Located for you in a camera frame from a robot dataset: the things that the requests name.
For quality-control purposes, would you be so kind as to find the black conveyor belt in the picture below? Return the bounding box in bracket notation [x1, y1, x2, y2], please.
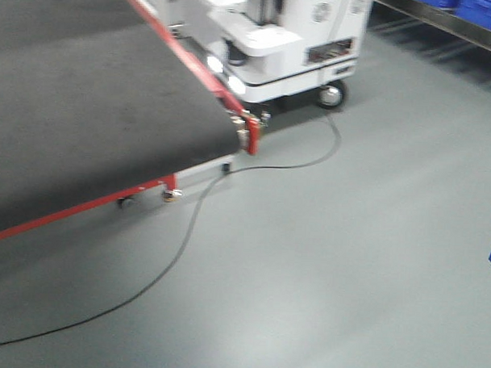
[0, 0, 247, 245]

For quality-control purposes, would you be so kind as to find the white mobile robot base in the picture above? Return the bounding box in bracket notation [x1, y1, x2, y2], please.
[154, 0, 373, 110]

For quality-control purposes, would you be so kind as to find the steel shelf rack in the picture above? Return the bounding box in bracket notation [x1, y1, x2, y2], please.
[375, 0, 491, 52]

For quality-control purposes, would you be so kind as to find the blue plastic bin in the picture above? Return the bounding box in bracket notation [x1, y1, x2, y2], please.
[417, 0, 491, 31]

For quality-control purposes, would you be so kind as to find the black floor power cable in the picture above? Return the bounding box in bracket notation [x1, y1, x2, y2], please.
[0, 100, 343, 364]

